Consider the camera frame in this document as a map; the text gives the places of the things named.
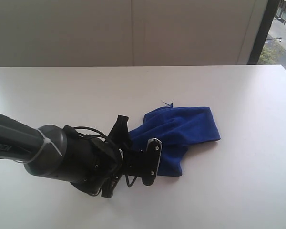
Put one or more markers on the dark window frame post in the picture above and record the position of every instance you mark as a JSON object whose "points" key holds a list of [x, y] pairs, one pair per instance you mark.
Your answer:
{"points": [[268, 16]]}

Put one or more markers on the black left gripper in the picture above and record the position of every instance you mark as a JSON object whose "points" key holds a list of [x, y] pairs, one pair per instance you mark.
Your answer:
{"points": [[133, 163]]}

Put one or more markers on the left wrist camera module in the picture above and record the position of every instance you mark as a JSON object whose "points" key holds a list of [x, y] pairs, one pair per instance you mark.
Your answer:
{"points": [[151, 161]]}

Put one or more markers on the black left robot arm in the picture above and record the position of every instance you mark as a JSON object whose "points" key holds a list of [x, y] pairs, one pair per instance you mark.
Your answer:
{"points": [[85, 157]]}

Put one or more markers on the blue towel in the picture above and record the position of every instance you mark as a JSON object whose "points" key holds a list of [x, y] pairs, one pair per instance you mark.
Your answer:
{"points": [[178, 128]]}

